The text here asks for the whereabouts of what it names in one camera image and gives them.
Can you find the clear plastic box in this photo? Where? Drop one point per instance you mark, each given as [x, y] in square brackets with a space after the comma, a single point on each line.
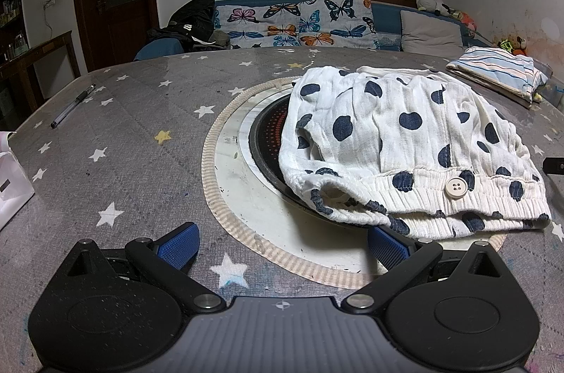
[553, 91]

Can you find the white wall socket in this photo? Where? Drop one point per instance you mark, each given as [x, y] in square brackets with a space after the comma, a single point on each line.
[50, 1]

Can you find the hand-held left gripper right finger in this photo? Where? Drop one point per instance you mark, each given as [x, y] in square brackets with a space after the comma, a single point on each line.
[388, 246]

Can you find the black pen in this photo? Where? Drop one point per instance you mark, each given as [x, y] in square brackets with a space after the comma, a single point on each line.
[72, 106]

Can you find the black bag on sofa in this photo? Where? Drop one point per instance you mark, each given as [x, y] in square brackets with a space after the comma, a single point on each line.
[194, 18]

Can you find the white tissue pack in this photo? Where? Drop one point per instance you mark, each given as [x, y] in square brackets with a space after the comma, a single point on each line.
[13, 188]

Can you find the orange plush toy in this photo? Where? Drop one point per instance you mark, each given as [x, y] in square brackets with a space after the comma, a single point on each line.
[521, 46]

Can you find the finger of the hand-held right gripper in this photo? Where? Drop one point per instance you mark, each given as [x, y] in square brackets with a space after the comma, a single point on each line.
[554, 166]

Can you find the wall shelf with bottles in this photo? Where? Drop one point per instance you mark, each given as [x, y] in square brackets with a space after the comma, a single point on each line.
[9, 3]

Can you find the grey pillow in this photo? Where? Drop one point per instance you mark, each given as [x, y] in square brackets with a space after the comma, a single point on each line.
[429, 32]

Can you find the white navy polka dot pants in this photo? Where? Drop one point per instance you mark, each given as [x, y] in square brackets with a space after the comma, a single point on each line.
[387, 144]

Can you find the green yellow toy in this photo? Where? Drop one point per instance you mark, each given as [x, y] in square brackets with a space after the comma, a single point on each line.
[506, 45]

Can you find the dark wooden desk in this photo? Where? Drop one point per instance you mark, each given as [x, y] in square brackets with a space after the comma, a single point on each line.
[48, 47]

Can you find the black white plush toy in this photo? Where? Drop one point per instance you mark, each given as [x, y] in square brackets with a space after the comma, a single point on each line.
[426, 2]

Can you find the pink plush toy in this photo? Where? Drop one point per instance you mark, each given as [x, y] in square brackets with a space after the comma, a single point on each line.
[469, 22]

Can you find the butterfly print blanket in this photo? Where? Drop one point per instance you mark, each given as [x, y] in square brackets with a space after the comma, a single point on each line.
[286, 20]

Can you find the folded striped cloth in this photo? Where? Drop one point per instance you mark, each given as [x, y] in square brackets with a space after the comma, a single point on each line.
[498, 66]

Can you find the round black induction cooktop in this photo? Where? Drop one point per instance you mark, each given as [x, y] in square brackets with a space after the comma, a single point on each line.
[266, 139]

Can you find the blue sofa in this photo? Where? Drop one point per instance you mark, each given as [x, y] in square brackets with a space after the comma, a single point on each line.
[387, 19]

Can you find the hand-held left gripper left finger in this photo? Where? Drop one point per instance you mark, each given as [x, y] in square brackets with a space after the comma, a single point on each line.
[180, 244]

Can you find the grey star tablecloth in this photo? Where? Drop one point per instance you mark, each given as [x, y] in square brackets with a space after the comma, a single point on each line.
[132, 161]

